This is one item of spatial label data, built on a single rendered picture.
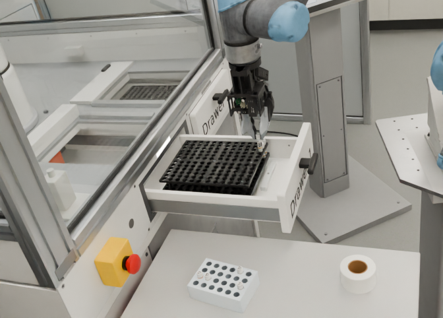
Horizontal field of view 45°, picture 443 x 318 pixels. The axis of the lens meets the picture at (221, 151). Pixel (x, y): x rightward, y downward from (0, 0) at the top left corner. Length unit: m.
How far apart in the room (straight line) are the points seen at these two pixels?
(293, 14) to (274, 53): 2.02
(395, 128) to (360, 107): 1.47
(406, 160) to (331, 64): 0.82
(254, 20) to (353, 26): 1.84
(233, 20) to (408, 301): 0.64
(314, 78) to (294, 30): 1.16
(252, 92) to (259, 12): 0.19
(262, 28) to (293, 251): 0.49
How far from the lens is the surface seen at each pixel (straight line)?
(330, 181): 2.46
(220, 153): 1.30
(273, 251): 1.21
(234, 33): 1.10
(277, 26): 1.01
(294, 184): 1.17
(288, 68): 3.04
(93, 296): 1.11
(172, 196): 1.22
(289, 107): 3.16
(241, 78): 1.13
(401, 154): 1.49
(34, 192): 0.93
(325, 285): 1.13
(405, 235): 2.37
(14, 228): 0.95
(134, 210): 1.21
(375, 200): 2.48
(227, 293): 1.11
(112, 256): 1.08
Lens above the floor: 1.60
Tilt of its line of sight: 32 degrees down
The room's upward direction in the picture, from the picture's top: 12 degrees counter-clockwise
